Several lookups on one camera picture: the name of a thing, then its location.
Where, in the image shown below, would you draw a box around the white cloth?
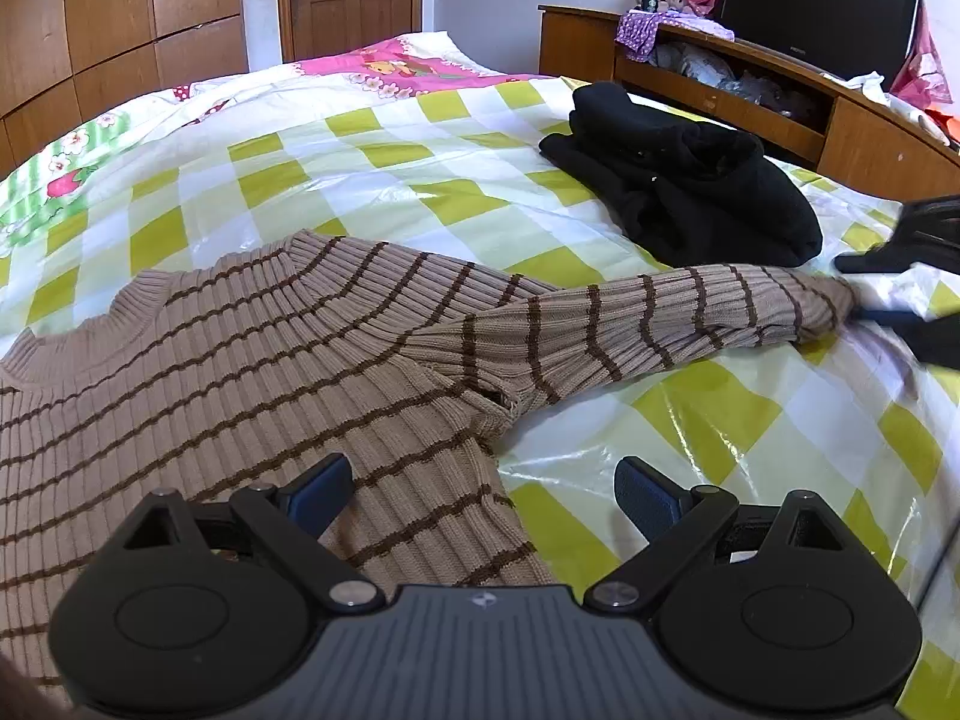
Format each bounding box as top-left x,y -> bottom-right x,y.
825,70 -> 910,107

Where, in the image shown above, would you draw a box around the black flat screen television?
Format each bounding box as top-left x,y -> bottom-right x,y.
709,0 -> 922,85

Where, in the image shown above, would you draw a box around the beige brown-striped knit sweater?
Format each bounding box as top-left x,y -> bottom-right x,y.
0,229 -> 857,691

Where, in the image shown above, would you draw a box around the purple patterned cloth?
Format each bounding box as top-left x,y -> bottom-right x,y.
615,9 -> 736,62

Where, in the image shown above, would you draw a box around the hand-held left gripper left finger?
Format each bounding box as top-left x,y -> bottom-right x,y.
120,453 -> 385,612

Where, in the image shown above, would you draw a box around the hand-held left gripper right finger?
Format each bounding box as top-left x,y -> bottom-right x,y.
583,456 -> 852,612

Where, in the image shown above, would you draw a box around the grey white crumpled clothes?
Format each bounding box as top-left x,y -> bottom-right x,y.
649,41 -> 740,89

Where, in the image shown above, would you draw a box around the pink floral cloth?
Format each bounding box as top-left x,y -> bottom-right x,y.
681,0 -> 955,106

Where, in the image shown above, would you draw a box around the wooden headboard cabinet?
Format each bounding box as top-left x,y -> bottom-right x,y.
538,4 -> 960,203

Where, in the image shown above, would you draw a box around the clear plastic bag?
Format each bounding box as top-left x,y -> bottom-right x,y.
724,73 -> 822,122

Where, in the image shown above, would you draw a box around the wooden wardrobe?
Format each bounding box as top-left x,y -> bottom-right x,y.
0,0 -> 250,179

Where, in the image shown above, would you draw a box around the black clothes pile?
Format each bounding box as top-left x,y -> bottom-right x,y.
538,81 -> 824,269

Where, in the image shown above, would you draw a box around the pink floral printed quilt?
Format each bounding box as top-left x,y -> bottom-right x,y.
0,31 -> 560,256

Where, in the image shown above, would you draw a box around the green white checked bed cover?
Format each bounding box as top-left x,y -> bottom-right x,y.
0,73 -> 960,720

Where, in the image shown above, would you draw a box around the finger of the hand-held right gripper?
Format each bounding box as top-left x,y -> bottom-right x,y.
857,304 -> 960,370
835,195 -> 960,275

